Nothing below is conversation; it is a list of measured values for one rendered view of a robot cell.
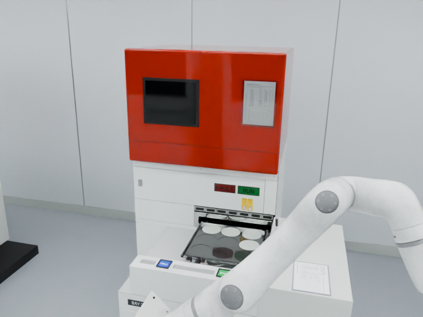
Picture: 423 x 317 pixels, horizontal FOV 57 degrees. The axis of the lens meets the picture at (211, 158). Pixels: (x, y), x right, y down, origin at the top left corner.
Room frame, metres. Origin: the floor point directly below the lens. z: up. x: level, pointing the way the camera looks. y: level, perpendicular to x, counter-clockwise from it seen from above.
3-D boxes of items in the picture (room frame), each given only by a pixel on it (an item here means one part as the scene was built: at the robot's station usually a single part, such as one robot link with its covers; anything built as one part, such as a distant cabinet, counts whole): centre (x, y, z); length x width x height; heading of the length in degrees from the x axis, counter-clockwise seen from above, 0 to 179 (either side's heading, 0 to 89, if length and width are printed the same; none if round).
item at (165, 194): (2.02, 0.05, 1.02); 0.81 x 0.03 x 0.40; 76
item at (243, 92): (2.32, -0.03, 1.52); 0.81 x 0.75 x 0.60; 76
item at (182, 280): (1.42, 0.06, 0.89); 0.55 x 0.09 x 0.14; 76
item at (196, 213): (1.96, -0.12, 0.89); 0.44 x 0.02 x 0.10; 76
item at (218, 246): (1.76, -0.09, 0.90); 0.34 x 0.34 x 0.01; 76
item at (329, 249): (1.57, -0.44, 0.89); 0.62 x 0.35 x 0.14; 166
